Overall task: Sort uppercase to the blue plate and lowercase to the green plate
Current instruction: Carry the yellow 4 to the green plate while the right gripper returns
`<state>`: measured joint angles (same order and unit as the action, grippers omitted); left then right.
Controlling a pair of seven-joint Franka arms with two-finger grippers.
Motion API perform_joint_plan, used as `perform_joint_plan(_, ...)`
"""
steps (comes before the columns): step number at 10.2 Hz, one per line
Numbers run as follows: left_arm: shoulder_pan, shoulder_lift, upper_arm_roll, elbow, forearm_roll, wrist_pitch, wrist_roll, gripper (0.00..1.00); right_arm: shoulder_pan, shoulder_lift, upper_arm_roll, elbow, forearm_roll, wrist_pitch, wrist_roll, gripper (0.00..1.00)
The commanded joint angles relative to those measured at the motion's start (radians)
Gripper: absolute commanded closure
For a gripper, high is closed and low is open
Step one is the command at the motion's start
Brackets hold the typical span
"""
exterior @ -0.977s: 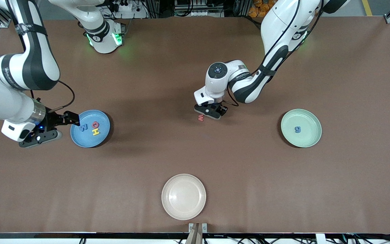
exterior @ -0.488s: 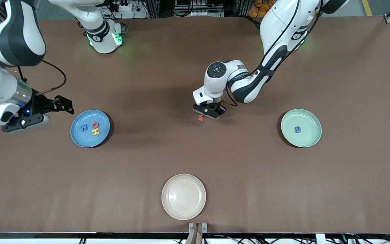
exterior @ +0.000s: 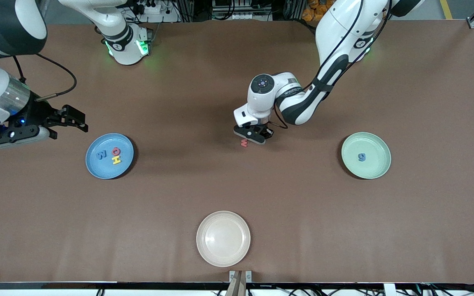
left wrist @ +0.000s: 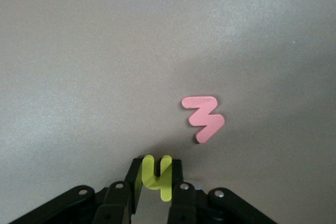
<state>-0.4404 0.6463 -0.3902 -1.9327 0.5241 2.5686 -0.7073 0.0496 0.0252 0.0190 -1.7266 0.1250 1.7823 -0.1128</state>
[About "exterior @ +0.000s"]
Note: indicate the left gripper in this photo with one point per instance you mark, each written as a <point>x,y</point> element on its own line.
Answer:
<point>266,132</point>

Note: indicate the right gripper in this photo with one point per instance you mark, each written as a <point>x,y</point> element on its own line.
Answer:
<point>39,112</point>

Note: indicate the blue foam letter M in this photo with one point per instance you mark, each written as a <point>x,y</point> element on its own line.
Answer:
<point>101,155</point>

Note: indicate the red foam letter Q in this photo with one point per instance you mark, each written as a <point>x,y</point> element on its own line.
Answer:
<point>114,151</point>

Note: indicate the yellow foam letter H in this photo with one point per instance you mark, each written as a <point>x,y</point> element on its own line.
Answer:
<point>116,160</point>

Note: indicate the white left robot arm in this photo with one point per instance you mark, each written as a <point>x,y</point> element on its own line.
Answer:
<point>340,33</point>

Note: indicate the blue plate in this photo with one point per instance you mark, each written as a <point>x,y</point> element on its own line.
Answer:
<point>109,172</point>

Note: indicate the green plate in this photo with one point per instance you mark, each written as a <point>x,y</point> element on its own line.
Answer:
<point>372,164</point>

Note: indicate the beige plate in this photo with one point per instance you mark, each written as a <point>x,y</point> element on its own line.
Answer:
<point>223,239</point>

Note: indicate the red foam letter m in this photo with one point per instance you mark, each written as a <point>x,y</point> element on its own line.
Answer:
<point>244,144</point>

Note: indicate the orange packet pile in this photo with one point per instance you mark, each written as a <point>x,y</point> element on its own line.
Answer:
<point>313,10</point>

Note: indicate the white power strip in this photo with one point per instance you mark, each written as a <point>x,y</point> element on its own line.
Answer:
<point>154,10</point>

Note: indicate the metal table edge bracket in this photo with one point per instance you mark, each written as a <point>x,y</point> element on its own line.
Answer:
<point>248,276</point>

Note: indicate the black table edge rail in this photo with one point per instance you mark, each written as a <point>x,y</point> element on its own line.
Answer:
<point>97,285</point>

